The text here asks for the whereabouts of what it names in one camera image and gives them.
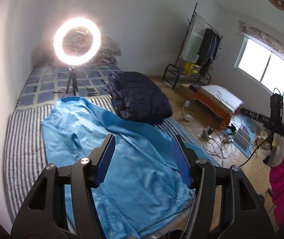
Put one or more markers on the white desk lamp on floor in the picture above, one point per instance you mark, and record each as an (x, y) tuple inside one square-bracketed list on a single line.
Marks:
[(187, 115)]

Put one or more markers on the yellow box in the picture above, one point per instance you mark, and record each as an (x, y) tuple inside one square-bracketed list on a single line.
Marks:
[(191, 69)]

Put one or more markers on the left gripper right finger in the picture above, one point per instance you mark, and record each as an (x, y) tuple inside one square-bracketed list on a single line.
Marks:
[(225, 204)]

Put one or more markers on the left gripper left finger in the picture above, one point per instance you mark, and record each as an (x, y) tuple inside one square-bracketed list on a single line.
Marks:
[(43, 212)]

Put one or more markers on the dark hanging clothes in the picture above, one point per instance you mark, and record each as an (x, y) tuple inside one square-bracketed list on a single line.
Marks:
[(208, 51)]

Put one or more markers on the window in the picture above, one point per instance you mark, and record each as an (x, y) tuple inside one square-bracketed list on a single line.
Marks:
[(262, 65)]

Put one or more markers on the silver laptop on floor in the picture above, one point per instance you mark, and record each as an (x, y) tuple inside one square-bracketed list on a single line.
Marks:
[(242, 137)]

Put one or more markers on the white power strip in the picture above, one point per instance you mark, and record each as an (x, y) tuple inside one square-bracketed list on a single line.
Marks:
[(207, 133)]

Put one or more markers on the blue floor mat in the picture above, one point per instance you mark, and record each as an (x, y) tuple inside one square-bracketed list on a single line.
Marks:
[(251, 127)]

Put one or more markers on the right gloved hand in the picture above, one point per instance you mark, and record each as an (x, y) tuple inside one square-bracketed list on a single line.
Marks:
[(271, 153)]

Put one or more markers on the striped blue white mattress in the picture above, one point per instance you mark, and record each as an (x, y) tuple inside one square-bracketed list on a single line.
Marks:
[(25, 156)]

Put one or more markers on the dark navy down jacket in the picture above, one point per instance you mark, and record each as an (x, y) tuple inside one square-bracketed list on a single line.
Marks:
[(137, 98)]

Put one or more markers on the blue checkered bed sheet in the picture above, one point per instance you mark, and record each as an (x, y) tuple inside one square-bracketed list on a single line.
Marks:
[(47, 83)]

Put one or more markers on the striped hanging towel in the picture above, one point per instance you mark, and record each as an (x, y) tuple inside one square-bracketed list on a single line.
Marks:
[(193, 40)]

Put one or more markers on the black clothes rack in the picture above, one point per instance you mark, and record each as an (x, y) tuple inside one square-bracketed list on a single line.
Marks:
[(174, 73)]

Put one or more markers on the floral window valance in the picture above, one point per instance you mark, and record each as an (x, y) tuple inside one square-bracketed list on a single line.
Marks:
[(262, 38)]

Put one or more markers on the black ring light tripod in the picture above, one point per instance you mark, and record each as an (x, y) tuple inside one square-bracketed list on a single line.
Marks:
[(72, 81)]

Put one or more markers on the bright ring light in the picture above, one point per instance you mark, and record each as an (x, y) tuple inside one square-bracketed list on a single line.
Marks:
[(77, 41)]

